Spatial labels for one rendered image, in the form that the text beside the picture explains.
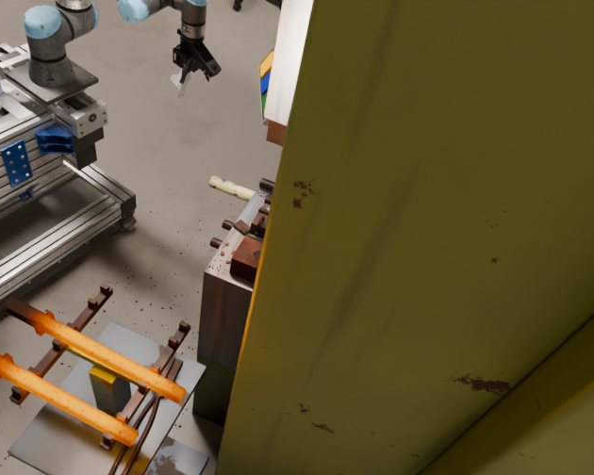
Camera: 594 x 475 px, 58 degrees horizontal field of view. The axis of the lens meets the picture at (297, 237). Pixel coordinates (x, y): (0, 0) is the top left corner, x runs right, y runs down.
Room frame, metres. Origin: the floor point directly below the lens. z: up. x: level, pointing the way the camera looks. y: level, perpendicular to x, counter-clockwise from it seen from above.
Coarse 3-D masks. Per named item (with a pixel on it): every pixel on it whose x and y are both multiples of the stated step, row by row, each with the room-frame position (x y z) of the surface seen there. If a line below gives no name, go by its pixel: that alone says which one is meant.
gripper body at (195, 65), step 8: (184, 40) 1.49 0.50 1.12; (192, 40) 1.48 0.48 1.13; (200, 40) 1.50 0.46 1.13; (176, 48) 1.52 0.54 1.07; (184, 48) 1.51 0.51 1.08; (176, 56) 1.51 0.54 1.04; (184, 56) 1.49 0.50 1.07; (192, 56) 1.49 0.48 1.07; (176, 64) 1.50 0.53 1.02; (184, 64) 1.49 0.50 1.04; (192, 64) 1.48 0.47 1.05; (192, 72) 1.49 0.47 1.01
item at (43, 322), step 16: (16, 304) 0.56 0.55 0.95; (32, 320) 0.53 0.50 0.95; (48, 320) 0.54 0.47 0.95; (64, 336) 0.52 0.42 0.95; (80, 336) 0.53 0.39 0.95; (96, 352) 0.50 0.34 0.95; (112, 352) 0.51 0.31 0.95; (112, 368) 0.49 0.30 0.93; (128, 368) 0.49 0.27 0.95; (144, 368) 0.50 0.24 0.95; (160, 384) 0.47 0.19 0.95; (176, 384) 0.48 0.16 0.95; (176, 400) 0.45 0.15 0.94
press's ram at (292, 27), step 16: (288, 0) 0.89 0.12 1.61; (304, 0) 0.89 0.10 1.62; (288, 16) 0.89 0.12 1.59; (304, 16) 0.89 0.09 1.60; (288, 32) 0.89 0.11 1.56; (304, 32) 0.89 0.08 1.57; (288, 48) 0.89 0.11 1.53; (272, 64) 0.89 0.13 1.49; (288, 64) 0.89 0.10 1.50; (272, 80) 0.89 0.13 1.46; (288, 80) 0.89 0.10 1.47; (272, 96) 0.89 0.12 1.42; (288, 96) 0.89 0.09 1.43; (272, 112) 0.89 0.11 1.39; (288, 112) 0.89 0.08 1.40
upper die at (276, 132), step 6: (270, 120) 0.94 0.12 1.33; (270, 126) 0.94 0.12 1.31; (276, 126) 0.94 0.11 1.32; (282, 126) 0.94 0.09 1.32; (270, 132) 0.94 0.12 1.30; (276, 132) 0.94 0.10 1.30; (282, 132) 0.94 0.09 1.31; (270, 138) 0.94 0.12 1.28; (276, 138) 0.94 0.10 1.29; (282, 138) 0.94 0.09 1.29; (282, 144) 0.94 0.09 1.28
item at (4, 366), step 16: (0, 368) 0.42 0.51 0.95; (16, 368) 0.42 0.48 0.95; (16, 384) 0.40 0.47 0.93; (32, 384) 0.40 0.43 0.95; (48, 384) 0.41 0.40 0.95; (48, 400) 0.38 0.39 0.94; (64, 400) 0.39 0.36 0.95; (80, 400) 0.40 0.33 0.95; (80, 416) 0.37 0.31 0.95; (96, 416) 0.38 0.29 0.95; (112, 432) 0.35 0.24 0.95; (128, 432) 0.36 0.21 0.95
